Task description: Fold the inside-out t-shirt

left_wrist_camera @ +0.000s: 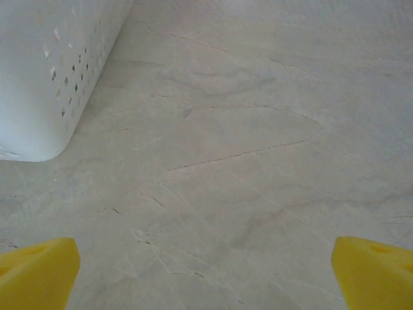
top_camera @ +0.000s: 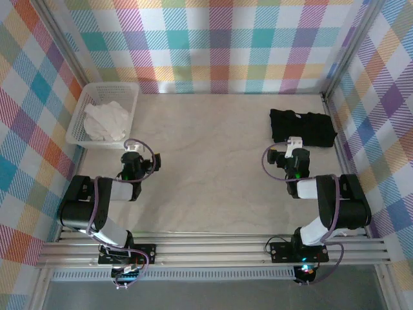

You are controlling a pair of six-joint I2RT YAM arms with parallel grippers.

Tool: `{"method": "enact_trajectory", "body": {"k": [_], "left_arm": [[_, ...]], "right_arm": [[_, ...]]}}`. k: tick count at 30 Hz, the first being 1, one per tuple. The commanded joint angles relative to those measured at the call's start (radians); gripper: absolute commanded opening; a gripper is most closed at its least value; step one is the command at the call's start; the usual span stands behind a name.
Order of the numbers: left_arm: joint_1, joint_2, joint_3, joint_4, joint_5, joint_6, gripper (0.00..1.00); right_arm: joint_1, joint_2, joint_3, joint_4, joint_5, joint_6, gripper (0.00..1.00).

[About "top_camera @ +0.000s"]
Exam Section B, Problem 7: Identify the white t-shirt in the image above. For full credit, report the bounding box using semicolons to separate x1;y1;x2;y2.
83;100;130;142

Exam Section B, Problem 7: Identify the folded black t-shirt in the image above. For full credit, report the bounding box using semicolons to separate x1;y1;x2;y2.
269;108;338;149

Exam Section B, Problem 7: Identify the white plastic mesh basket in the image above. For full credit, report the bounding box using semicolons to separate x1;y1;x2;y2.
65;81;141;150

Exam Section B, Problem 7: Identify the small electronics board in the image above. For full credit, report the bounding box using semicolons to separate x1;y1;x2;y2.
110;263;145;291
294;263;319;285

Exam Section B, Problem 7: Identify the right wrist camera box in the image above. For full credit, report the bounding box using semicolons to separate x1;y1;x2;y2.
285;136;305;159

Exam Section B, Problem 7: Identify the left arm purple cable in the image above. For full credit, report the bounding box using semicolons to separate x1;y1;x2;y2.
86;138;161;289

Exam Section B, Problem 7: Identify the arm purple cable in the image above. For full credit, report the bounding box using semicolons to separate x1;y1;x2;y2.
86;138;161;289
261;141;345;287

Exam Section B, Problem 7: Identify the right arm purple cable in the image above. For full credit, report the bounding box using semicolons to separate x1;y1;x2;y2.
261;141;345;287

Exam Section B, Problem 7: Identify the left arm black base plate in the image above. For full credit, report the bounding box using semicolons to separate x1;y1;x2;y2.
97;243;158;266

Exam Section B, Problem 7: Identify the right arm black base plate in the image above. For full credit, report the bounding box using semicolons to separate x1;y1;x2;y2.
269;241;330;264

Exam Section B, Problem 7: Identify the aluminium mounting rail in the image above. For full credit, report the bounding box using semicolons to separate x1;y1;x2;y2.
34;229;393;269

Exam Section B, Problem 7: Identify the grey slotted cable duct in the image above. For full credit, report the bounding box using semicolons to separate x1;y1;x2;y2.
51;267;297;282

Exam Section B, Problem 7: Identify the aluminium frame post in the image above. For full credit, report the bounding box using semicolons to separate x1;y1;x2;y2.
376;264;400;310
322;0;387;98
32;0;90;85
27;267;54;310

